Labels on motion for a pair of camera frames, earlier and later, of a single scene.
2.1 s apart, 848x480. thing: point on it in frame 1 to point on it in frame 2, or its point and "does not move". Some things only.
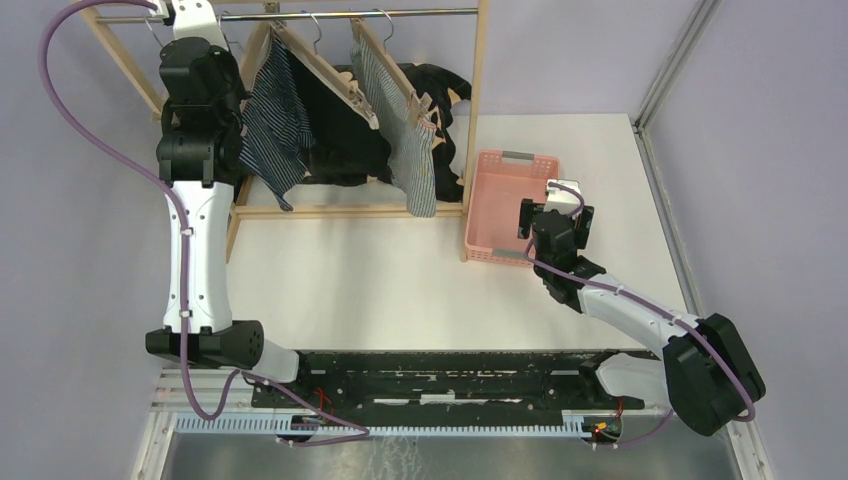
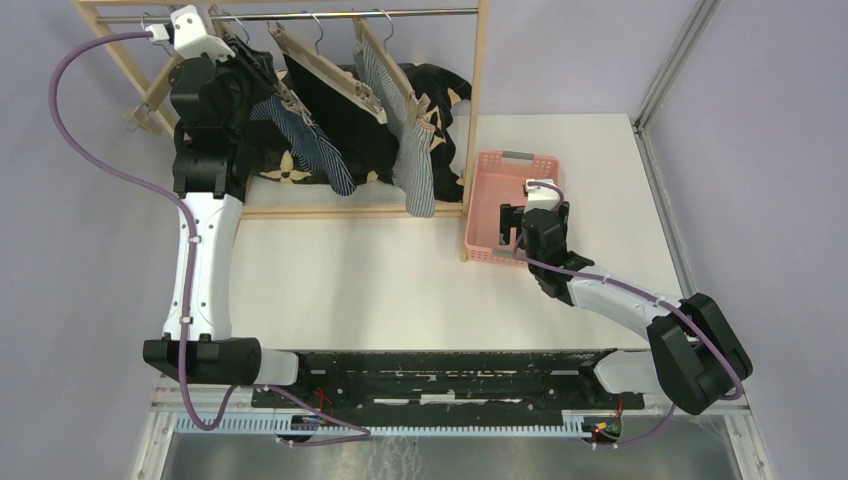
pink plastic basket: x=501 y=180 does not move
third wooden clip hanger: x=415 y=102 does not move
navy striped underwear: x=276 y=133 to x=307 y=143
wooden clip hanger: x=260 y=42 to x=224 y=31
